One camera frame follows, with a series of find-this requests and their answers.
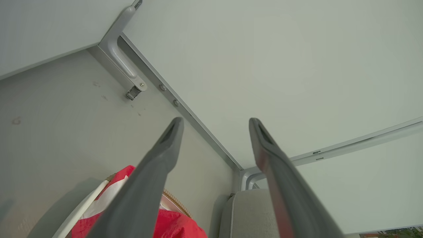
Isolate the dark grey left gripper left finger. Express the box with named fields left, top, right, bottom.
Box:
left=87, top=117, right=184, bottom=238

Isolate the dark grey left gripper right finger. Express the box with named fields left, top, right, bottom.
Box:
left=248, top=117, right=346, bottom=238

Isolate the red garment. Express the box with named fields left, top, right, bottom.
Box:
left=71, top=165, right=208, bottom=238

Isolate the grey fabric sofa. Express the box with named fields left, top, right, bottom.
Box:
left=218, top=189, right=361, bottom=238

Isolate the grey curved partition corner foot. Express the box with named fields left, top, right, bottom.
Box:
left=239, top=167, right=266, bottom=191

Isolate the white laundry basket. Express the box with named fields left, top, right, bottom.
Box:
left=52, top=174, right=193, bottom=238

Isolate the small black caster wheel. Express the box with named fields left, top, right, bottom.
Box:
left=126, top=86, right=142, bottom=100

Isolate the green plant foliage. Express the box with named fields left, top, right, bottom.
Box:
left=360, top=226, right=423, bottom=238

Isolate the grey metal partition support foot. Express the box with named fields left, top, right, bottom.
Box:
left=98, top=5, right=148, bottom=91

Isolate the long aluminium partition base rail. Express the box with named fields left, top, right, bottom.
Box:
left=117, top=32, right=244, bottom=171

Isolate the grey aluminium partition post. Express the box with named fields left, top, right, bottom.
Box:
left=291, top=116, right=423, bottom=167

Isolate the thin grey partition base rail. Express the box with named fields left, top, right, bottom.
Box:
left=0, top=43, right=101, bottom=81

